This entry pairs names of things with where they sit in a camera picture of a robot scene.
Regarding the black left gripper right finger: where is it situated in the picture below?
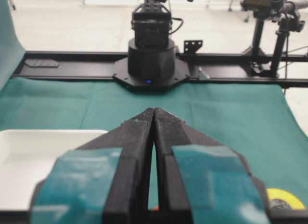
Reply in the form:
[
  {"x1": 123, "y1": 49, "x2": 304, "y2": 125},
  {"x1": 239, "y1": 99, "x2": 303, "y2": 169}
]
[{"x1": 154, "y1": 108, "x2": 270, "y2": 224}]

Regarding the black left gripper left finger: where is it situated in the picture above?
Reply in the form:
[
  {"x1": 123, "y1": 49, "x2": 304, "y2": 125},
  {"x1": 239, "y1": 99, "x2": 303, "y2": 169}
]
[{"x1": 30, "y1": 108, "x2": 154, "y2": 224}]

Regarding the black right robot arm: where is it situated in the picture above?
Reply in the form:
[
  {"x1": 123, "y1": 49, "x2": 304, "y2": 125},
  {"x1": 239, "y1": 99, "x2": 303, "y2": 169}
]
[{"x1": 113, "y1": 0, "x2": 193, "y2": 89}]

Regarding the yellow tape roll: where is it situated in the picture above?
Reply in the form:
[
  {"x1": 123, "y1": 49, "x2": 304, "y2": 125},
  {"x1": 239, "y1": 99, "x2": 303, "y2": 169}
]
[{"x1": 266, "y1": 188, "x2": 306, "y2": 210}]

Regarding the white plastic case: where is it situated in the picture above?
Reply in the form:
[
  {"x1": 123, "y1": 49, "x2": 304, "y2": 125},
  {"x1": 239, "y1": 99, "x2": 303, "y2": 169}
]
[{"x1": 0, "y1": 129, "x2": 106, "y2": 211}]

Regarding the green table cloth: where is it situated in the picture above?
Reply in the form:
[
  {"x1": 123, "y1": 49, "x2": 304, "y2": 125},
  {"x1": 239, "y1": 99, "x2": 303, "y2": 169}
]
[{"x1": 0, "y1": 0, "x2": 308, "y2": 208}]

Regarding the black table edge rail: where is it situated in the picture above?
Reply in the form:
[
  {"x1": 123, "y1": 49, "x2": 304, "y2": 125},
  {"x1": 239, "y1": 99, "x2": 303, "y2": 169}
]
[{"x1": 12, "y1": 52, "x2": 308, "y2": 91}]

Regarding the black camera stand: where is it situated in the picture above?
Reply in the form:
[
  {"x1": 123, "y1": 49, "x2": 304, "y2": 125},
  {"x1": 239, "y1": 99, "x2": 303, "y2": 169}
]
[{"x1": 240, "y1": 0, "x2": 308, "y2": 78}]

